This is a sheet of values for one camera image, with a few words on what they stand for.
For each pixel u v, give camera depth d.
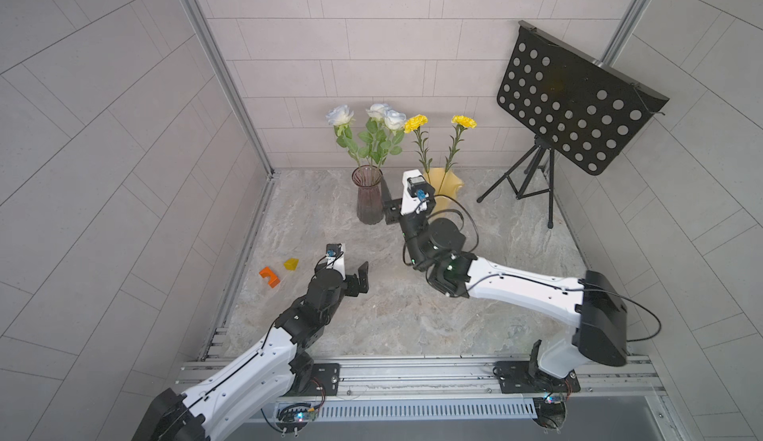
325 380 0.71
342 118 0.82
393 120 0.81
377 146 0.87
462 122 0.82
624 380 0.71
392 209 0.56
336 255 0.66
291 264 0.89
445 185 0.91
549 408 0.68
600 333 0.39
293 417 0.66
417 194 0.50
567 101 0.74
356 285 0.72
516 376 0.72
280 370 0.51
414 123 0.82
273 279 0.85
